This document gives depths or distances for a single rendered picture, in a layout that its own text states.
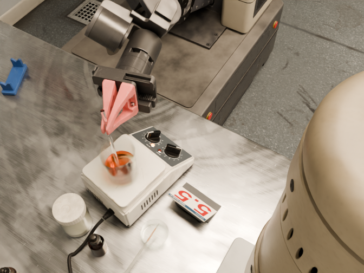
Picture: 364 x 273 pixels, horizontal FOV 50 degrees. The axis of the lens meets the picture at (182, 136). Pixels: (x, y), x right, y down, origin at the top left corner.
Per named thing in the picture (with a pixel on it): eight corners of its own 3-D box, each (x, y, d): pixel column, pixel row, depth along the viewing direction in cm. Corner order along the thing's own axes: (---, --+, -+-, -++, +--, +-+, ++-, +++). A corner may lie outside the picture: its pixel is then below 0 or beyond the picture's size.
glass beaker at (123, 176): (117, 155, 77) (110, 130, 70) (146, 167, 75) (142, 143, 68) (98, 184, 73) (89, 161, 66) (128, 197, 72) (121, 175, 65)
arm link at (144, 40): (169, 37, 69) (155, 54, 73) (134, 15, 67) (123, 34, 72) (157, 64, 65) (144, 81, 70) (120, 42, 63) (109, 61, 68)
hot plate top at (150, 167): (125, 134, 80) (125, 131, 80) (168, 168, 76) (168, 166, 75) (80, 172, 75) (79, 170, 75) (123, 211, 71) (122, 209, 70)
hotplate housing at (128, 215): (153, 131, 90) (150, 110, 84) (195, 164, 85) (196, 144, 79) (77, 197, 81) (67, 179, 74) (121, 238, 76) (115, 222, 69)
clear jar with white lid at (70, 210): (90, 238, 76) (82, 223, 69) (60, 238, 76) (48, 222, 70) (95, 209, 79) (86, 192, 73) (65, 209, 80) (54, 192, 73)
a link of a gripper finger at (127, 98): (117, 122, 56) (138, 75, 61) (71, 112, 57) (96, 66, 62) (123, 148, 61) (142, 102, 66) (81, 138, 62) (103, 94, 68)
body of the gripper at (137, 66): (151, 84, 60) (165, 51, 64) (89, 72, 61) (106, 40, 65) (154, 110, 65) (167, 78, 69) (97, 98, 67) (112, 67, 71)
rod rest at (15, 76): (15, 65, 102) (10, 56, 100) (27, 66, 102) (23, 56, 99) (2, 95, 97) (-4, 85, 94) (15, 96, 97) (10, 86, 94)
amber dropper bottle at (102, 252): (97, 260, 74) (89, 248, 68) (89, 247, 75) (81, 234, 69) (110, 251, 75) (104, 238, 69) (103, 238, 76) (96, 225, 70)
